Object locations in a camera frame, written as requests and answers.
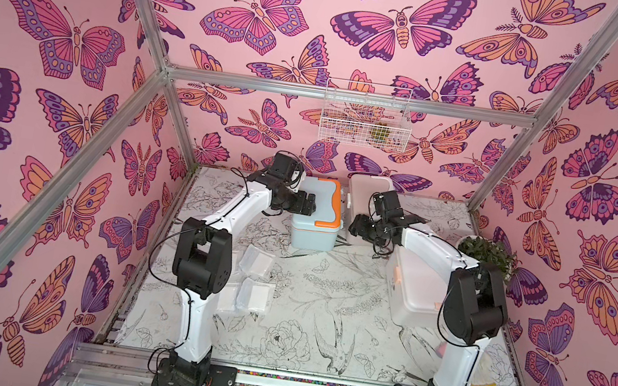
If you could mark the potted green plant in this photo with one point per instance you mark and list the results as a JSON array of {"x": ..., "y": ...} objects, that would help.
[{"x": 487, "y": 251}]

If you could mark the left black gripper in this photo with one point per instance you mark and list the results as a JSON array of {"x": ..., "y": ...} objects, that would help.
[{"x": 301, "y": 198}]

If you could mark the beige pink first aid box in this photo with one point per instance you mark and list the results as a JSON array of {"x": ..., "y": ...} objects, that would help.
[{"x": 361, "y": 187}]

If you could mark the green toy in basket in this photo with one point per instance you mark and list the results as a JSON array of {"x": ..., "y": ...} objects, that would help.
[{"x": 378, "y": 135}]

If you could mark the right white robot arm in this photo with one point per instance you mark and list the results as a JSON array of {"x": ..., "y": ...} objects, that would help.
[{"x": 471, "y": 293}]

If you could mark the blue orange first aid box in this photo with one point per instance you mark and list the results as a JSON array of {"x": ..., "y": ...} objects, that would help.
[{"x": 318, "y": 231}]

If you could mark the white wire wall basket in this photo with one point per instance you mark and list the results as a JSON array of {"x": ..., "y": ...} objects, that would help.
[{"x": 347, "y": 115}]

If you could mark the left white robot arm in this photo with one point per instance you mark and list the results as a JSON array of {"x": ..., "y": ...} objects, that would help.
[{"x": 203, "y": 259}]

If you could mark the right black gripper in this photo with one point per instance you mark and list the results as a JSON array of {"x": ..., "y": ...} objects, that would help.
[{"x": 367, "y": 227}]

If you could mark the white pink medicine chest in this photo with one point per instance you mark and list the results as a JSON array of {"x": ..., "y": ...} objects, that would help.
[{"x": 415, "y": 290}]

